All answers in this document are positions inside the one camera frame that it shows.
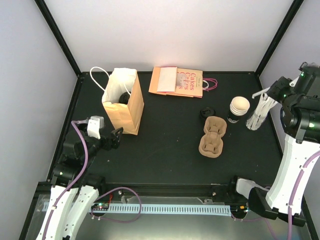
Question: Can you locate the white stirrer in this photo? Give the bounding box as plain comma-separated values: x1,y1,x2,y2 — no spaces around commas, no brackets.
251,87,270,99

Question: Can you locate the orange paper bag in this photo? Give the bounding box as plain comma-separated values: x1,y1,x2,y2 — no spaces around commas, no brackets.
89,66,144,135

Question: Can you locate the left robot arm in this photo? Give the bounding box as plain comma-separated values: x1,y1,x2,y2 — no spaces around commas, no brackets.
36,124,123,240

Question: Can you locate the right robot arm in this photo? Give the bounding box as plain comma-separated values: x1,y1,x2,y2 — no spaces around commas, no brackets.
227,62,320,227

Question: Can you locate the jar of white stirrers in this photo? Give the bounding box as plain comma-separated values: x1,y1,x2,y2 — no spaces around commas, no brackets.
246,93,278,131

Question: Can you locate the stack of paper cups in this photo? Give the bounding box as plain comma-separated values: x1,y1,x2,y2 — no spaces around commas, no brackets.
227,96,250,124

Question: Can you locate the orange flat bag stack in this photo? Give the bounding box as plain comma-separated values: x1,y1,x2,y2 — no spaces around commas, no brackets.
148,66,178,95

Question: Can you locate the stack of black lids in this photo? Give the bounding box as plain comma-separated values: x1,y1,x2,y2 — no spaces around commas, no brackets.
199,107,216,120

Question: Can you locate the Cakes printed paper bag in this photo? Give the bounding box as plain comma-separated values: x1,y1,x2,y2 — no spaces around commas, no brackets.
164,68,218,99

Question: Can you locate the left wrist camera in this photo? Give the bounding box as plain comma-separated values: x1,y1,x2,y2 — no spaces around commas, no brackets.
87,115,105,140

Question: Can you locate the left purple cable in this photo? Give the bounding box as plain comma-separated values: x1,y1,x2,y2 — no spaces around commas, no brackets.
39,120,142,240

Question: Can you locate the purple cable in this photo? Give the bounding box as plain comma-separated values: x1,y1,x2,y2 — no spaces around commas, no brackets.
39,120,142,240
229,149,320,240

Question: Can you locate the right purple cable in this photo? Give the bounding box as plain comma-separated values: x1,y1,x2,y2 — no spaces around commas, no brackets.
229,149,320,240

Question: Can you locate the black frame post right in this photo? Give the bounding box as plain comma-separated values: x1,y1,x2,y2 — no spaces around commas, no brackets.
255,0,304,77

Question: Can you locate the black frame post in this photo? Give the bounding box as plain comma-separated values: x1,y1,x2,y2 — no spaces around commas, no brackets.
255,0,304,77
34,0,82,77

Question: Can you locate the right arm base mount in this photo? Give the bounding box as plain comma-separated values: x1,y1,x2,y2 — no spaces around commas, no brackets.
208,184,248,204

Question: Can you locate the light blue cable duct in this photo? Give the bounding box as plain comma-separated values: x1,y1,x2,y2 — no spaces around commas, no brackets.
88,203,232,217

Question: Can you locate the black frame post left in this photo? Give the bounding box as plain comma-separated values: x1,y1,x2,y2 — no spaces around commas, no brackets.
34,0,82,77

